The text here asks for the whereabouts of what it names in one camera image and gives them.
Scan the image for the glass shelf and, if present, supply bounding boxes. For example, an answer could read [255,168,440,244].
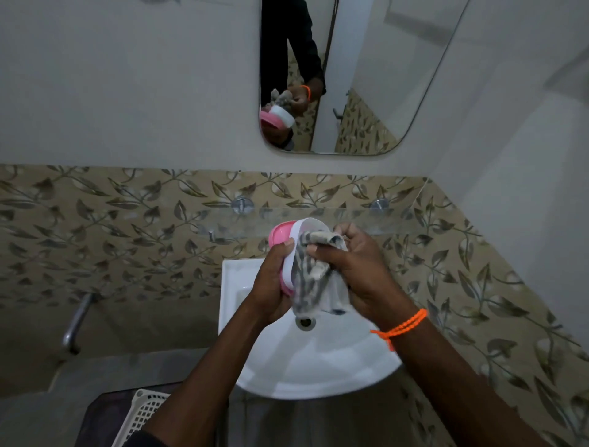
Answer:
[197,207,418,241]

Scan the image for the wall mirror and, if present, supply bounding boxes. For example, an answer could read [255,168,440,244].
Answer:
[259,0,473,157]

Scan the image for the white ceramic sink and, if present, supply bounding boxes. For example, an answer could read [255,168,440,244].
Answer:
[218,258,404,400]

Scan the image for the grey striped cloth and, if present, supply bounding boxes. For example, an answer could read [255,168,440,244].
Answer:
[290,230,352,318]

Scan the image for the pink and white soap box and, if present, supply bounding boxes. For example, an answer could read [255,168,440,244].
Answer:
[268,218,332,298]

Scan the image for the person's left forearm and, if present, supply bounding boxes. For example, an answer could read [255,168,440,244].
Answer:
[138,299,279,447]

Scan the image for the white plastic basket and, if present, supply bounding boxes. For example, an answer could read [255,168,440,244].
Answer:
[111,389,171,447]

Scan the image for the metal wall tap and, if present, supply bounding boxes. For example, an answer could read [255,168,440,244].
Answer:
[62,292,100,356]

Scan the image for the person's right hand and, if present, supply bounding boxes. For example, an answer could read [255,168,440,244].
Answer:
[306,223,418,330]

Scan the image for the orange bead bracelet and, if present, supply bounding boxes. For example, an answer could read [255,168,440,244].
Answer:
[370,308,429,352]

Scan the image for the person's left hand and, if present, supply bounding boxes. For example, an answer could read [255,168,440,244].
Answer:
[248,238,295,327]

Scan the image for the person's right forearm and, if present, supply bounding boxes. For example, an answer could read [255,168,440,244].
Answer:
[370,306,553,447]

